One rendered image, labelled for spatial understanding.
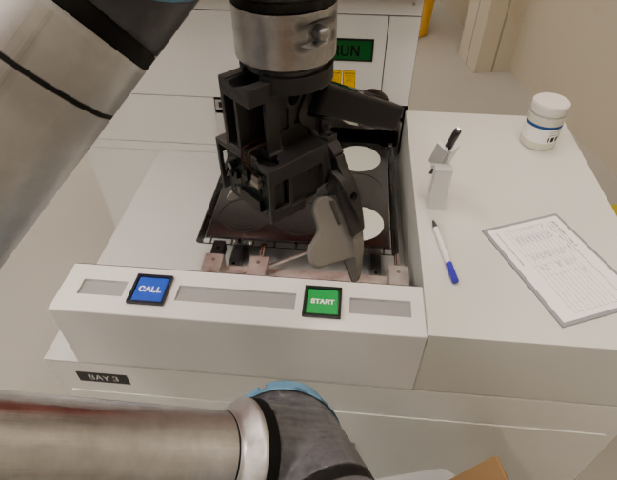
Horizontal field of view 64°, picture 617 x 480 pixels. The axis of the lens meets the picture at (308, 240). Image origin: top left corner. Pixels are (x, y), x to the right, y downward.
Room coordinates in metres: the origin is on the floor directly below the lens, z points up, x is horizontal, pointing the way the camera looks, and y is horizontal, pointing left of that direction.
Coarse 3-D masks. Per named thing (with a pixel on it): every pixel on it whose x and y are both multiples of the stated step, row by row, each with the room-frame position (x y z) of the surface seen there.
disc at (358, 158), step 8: (344, 152) 0.95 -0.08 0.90; (352, 152) 0.95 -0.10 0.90; (360, 152) 0.95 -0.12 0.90; (368, 152) 0.95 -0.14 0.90; (376, 152) 0.95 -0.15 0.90; (352, 160) 0.92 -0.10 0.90; (360, 160) 0.92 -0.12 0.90; (368, 160) 0.92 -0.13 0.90; (376, 160) 0.92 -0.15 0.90; (352, 168) 0.89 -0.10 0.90; (360, 168) 0.89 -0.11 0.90; (368, 168) 0.89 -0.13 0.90
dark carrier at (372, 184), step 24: (360, 144) 0.98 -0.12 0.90; (384, 168) 0.89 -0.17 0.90; (360, 192) 0.80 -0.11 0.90; (384, 192) 0.80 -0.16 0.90; (216, 216) 0.72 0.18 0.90; (240, 216) 0.73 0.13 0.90; (264, 216) 0.73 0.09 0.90; (312, 216) 0.73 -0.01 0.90; (384, 216) 0.72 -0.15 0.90; (288, 240) 0.66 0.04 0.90; (384, 240) 0.66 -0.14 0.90
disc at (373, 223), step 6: (366, 210) 0.74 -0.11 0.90; (372, 210) 0.74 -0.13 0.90; (366, 216) 0.72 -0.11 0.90; (372, 216) 0.72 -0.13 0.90; (378, 216) 0.72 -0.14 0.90; (366, 222) 0.71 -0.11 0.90; (372, 222) 0.71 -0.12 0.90; (378, 222) 0.71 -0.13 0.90; (366, 228) 0.69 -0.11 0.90; (372, 228) 0.69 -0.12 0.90; (378, 228) 0.69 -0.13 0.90; (366, 234) 0.67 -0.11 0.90; (372, 234) 0.67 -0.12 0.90
